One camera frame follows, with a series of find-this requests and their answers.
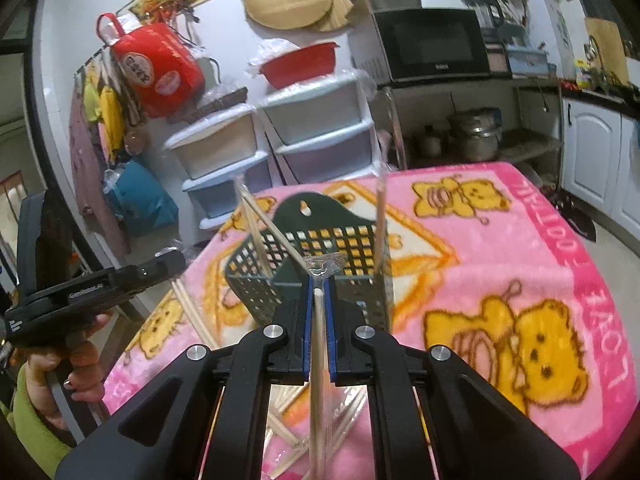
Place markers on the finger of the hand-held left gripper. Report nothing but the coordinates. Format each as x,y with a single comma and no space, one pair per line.
155,267

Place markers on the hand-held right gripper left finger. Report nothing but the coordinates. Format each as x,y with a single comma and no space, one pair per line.
306,355

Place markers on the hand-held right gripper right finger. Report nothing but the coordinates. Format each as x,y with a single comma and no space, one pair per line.
332,350

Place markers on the bunch of chopsticks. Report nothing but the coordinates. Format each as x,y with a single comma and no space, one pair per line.
252,230

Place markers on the green plastic utensil basket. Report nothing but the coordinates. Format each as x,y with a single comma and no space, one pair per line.
322,212

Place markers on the person's left hand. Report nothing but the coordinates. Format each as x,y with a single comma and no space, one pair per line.
80,360

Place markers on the blue plastic bag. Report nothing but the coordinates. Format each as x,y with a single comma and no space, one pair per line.
145,195

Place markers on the pink hanging garment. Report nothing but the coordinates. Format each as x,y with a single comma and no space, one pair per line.
87,170

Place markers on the pink printed blanket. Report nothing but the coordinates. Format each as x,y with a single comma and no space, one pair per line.
475,270

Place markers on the yellow hanging cloths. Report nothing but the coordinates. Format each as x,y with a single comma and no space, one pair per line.
110,110

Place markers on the woven basket tray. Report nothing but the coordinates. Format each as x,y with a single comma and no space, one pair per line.
215,105

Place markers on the red fabric bag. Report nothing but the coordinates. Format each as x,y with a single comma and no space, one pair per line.
160,70

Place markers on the grey-topped plastic drawer unit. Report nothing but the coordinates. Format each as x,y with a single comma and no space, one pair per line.
315,120

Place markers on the red plastic basin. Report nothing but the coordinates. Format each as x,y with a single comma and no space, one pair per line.
300,67

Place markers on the stacked steel pots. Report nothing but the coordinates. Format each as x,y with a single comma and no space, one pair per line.
475,135

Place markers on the black slippers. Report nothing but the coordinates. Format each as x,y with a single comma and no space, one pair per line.
575,215

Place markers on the metal kitchen rack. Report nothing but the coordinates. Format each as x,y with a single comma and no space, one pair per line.
530,147

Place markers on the black microwave oven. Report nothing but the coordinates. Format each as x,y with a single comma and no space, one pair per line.
430,45

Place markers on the white kitchen cabinets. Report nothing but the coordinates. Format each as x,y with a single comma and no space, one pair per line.
590,150

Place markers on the black blender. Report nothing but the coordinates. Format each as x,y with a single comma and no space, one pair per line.
480,10

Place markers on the wooden cutting board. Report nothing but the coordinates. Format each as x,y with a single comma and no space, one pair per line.
605,45

